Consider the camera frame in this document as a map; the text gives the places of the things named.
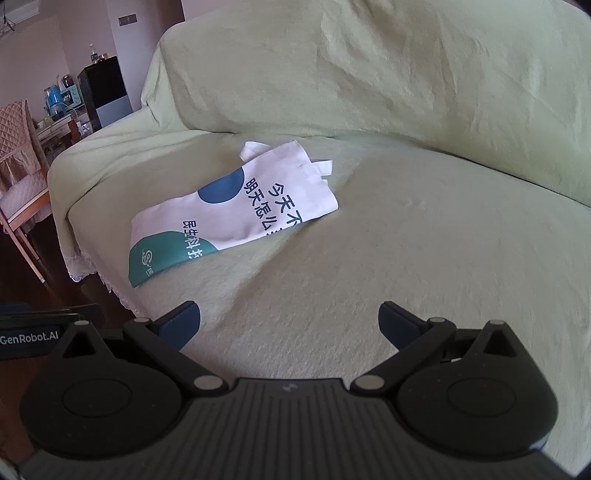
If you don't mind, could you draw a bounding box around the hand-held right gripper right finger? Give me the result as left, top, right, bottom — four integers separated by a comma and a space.
350, 301, 532, 396

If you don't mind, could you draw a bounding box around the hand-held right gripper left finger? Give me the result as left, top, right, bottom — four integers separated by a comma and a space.
48, 300, 229, 396

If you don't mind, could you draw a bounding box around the white and green shopping bag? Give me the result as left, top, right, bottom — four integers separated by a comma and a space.
127, 141, 340, 288

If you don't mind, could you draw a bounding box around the wooden chair with quilted cover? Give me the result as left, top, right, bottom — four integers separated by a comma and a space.
0, 99, 52, 288

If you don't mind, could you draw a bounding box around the white side table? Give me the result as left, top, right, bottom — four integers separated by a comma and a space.
34, 107, 89, 155

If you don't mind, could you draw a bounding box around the light green sofa cover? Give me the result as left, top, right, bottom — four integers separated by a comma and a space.
47, 0, 591, 476

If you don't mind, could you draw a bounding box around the blue water jug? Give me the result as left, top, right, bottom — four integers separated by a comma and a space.
44, 85, 64, 117

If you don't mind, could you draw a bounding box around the black cabinet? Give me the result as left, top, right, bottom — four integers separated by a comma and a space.
77, 56, 133, 131

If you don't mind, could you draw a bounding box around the black tripod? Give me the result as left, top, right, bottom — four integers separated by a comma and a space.
0, 0, 16, 37

